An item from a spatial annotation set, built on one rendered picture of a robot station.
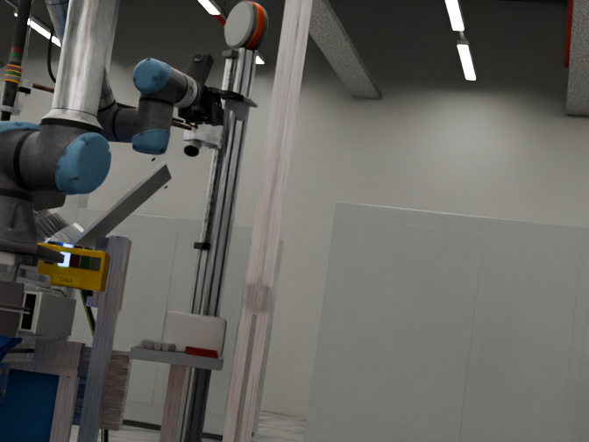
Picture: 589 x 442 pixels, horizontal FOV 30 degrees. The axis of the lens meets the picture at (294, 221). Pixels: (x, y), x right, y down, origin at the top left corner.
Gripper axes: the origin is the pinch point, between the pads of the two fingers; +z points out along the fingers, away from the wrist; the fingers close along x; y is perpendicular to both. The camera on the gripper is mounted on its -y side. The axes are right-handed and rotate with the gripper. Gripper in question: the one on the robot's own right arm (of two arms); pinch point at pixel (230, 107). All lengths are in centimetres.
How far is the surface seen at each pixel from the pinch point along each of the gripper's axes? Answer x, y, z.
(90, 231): -52, 24, 17
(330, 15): -342, -352, 796
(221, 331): -27, 49, 44
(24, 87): -67, -14, 4
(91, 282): -26, 43, -16
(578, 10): -81, -316, 796
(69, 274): -30, 41, -18
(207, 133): -40, -11, 56
